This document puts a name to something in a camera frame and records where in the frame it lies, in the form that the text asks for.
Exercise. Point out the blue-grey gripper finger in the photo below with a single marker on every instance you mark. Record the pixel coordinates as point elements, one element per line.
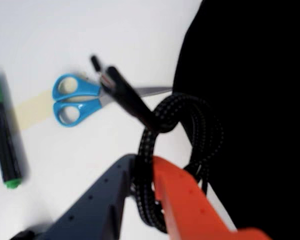
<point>97,207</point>

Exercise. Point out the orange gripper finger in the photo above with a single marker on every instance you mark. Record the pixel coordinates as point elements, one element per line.
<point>187,207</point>

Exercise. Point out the black fabric bag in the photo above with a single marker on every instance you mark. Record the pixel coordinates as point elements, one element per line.
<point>252,100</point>

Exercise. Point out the short beige masking tape strip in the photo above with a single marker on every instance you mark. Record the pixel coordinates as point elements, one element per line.
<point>35,110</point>

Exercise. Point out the green and black marker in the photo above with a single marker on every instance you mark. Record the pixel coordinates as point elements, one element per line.
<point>5,140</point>

